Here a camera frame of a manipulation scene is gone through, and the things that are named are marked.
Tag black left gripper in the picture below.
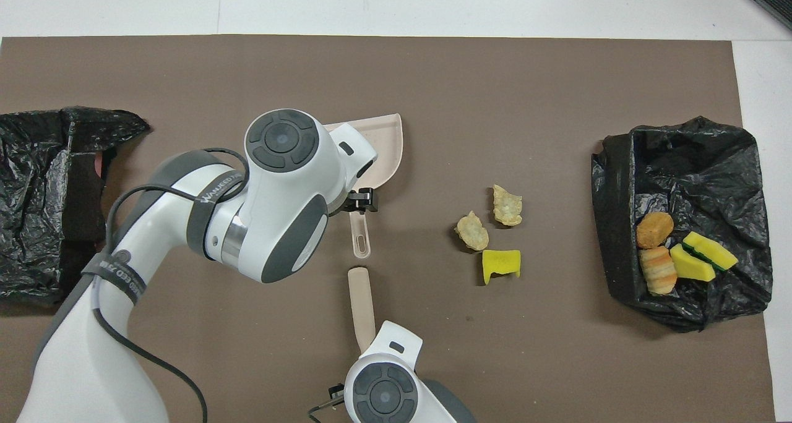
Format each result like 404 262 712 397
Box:
342 188 379 216

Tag beige plastic dustpan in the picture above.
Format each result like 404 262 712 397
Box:
325 114 404 260

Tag beige hand brush black bristles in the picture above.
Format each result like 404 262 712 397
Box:
348 267 377 356

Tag pale chip piece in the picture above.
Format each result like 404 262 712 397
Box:
455 210 490 252
493 184 523 227

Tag yellow sponge piece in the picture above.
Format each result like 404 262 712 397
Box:
682 231 739 271
670 244 717 282
482 249 522 286

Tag brown nugget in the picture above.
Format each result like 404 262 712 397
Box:
637 211 675 249

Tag striped croissant bread piece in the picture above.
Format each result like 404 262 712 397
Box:
639 246 678 296

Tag black bag lined trash bin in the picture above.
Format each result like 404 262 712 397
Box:
0 106 151 306
591 116 774 333

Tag brown paper table mat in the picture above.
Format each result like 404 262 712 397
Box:
0 35 775 423

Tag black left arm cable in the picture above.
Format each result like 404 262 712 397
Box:
96 148 251 423

